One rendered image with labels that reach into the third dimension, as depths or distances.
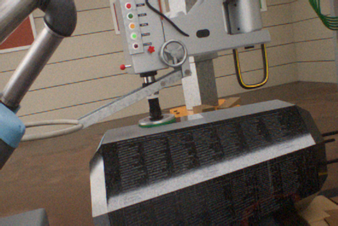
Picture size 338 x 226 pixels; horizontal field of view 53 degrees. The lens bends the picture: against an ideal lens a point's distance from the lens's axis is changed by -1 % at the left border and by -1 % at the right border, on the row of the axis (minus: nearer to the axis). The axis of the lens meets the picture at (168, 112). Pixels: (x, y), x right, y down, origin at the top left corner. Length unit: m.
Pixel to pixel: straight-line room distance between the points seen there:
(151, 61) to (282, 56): 7.61
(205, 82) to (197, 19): 0.81
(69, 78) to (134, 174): 6.37
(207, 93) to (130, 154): 1.16
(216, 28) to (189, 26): 0.16
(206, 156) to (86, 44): 6.46
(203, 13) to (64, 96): 6.20
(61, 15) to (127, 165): 0.75
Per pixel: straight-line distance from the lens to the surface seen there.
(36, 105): 7.99
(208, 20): 1.99
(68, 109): 7.94
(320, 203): 2.26
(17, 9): 1.17
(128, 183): 1.61
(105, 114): 1.87
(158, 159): 1.65
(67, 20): 1.31
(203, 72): 2.65
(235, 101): 2.63
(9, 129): 0.86
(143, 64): 1.84
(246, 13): 2.12
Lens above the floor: 1.24
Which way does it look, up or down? 9 degrees down
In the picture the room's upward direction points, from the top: 10 degrees counter-clockwise
